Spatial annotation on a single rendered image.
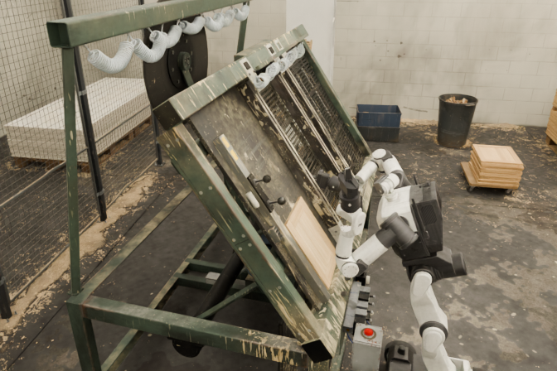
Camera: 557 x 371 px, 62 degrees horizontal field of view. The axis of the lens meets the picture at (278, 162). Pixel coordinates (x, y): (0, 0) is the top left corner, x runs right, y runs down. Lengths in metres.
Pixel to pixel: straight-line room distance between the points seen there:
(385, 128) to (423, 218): 4.52
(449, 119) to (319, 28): 2.15
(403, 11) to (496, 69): 1.65
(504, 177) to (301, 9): 3.06
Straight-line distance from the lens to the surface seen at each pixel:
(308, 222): 2.52
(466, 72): 7.74
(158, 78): 2.70
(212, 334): 2.39
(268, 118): 2.53
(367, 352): 2.18
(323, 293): 2.35
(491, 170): 5.54
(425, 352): 2.80
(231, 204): 1.92
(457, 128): 6.77
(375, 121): 6.70
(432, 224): 2.31
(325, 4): 6.04
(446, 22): 7.55
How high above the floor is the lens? 2.43
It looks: 24 degrees down
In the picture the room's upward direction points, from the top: straight up
